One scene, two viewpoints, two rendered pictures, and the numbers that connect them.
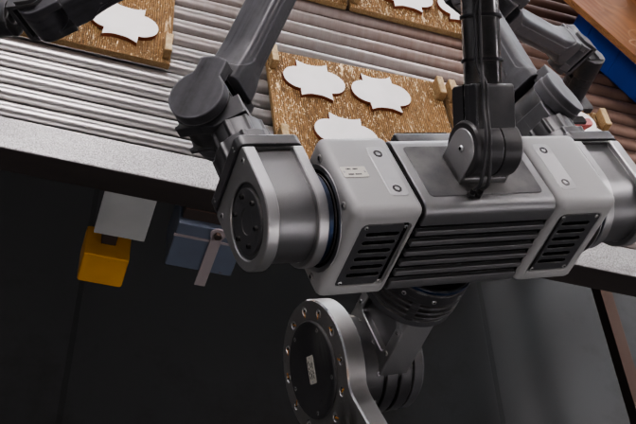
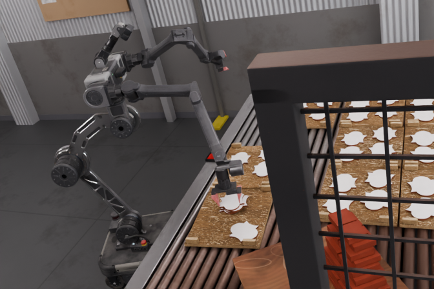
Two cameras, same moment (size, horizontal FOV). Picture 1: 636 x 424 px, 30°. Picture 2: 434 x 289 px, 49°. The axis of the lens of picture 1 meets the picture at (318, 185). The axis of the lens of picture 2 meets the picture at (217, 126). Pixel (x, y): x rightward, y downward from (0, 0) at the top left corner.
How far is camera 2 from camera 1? 392 cm
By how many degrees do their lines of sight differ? 102
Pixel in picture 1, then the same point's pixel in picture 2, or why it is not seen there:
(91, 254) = not seen: hidden behind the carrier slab
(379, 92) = (263, 168)
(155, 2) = (309, 122)
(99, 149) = (238, 121)
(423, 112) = (254, 180)
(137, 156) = (235, 126)
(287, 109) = (254, 148)
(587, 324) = not seen: outside the picture
